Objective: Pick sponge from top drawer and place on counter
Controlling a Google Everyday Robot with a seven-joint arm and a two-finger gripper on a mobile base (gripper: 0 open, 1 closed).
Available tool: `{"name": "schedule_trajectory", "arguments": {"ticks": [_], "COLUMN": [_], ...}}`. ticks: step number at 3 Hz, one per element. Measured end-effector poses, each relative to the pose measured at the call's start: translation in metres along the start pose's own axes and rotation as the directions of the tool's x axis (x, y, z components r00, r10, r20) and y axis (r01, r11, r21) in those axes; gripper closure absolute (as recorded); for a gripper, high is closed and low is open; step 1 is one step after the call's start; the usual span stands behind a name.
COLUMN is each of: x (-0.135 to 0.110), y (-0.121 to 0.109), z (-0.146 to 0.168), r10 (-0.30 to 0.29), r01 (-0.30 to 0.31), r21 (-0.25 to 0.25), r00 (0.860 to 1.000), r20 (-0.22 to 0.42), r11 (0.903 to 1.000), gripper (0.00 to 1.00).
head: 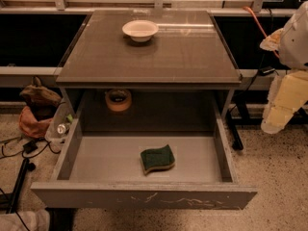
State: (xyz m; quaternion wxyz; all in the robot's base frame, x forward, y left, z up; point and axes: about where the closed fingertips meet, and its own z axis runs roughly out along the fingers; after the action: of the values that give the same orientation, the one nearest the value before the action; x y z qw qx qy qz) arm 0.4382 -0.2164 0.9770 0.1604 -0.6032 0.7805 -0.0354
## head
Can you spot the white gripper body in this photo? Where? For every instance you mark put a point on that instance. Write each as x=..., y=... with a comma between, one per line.
x=295, y=43

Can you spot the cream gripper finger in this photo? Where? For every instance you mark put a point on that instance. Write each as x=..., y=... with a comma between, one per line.
x=272, y=42
x=286, y=96

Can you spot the green and yellow sponge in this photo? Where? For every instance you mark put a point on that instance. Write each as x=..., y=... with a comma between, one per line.
x=157, y=159

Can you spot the grey cabinet counter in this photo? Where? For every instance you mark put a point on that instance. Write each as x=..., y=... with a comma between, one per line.
x=187, y=52

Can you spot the grey open drawer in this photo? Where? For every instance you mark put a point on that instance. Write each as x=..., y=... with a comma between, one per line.
x=100, y=164

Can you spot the black power adapter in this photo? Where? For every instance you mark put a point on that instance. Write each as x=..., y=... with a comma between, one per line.
x=264, y=71

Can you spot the black metal stand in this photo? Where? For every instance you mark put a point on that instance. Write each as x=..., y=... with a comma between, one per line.
x=244, y=112

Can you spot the white bowl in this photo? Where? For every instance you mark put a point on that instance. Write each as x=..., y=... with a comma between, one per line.
x=140, y=30

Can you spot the brown tape roll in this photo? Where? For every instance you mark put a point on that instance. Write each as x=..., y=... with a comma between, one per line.
x=118, y=100

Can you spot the clear plastic bottle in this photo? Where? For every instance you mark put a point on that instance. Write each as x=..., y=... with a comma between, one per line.
x=58, y=129

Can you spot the brown cloth bag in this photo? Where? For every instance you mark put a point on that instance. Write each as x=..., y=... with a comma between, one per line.
x=42, y=101

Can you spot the orange cloth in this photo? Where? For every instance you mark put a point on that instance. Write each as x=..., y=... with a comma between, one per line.
x=30, y=126

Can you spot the black tripod leg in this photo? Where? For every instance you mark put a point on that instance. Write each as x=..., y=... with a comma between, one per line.
x=13, y=201

